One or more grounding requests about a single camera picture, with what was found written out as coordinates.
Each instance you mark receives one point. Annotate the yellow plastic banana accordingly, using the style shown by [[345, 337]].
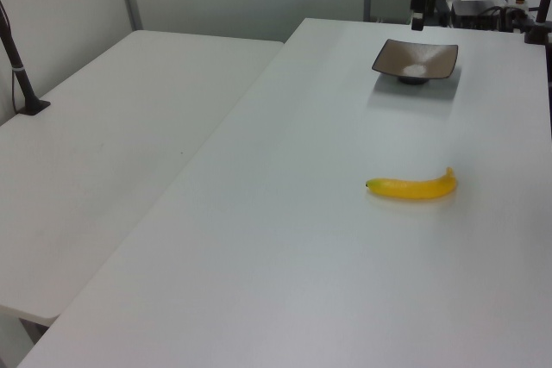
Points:
[[409, 189]]

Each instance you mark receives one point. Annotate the square brown ceramic plate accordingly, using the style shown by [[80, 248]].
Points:
[[397, 58]]

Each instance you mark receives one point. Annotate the black electronics box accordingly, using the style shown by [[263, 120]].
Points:
[[474, 12]]

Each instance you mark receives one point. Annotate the black clamp mounted pole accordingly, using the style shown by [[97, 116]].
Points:
[[542, 10]]

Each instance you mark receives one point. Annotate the white side table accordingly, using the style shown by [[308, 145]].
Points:
[[108, 148]]

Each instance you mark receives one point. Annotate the black camera stand pole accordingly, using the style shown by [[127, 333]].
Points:
[[19, 83]]

